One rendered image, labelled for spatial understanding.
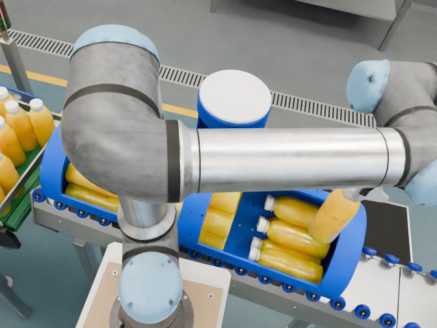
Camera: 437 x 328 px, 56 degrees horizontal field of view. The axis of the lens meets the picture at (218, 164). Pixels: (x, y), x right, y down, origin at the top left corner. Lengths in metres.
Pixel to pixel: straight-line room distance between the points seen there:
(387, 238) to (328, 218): 1.57
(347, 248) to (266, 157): 0.68
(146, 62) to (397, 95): 0.33
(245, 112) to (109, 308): 0.85
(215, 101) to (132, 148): 1.12
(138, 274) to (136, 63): 0.42
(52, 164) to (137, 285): 0.51
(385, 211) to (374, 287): 1.22
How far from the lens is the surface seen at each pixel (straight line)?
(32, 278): 2.36
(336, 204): 0.92
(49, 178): 1.21
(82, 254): 1.75
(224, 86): 1.60
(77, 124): 0.46
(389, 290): 1.45
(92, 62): 0.51
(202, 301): 1.02
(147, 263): 0.80
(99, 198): 1.24
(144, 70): 0.52
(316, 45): 3.70
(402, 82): 0.61
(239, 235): 1.32
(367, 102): 0.60
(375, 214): 2.56
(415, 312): 1.47
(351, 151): 0.49
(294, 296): 1.33
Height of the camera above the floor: 2.13
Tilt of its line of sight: 54 degrees down
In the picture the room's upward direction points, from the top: 12 degrees clockwise
